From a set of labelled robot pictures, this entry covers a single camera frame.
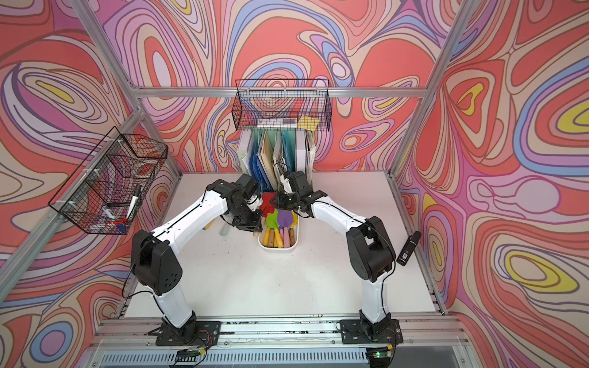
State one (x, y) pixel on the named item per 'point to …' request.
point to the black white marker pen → (137, 190)
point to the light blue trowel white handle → (224, 230)
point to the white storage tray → (277, 248)
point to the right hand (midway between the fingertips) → (273, 206)
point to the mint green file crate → (268, 155)
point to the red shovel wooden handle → (266, 205)
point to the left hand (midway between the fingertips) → (262, 229)
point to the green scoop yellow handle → (272, 221)
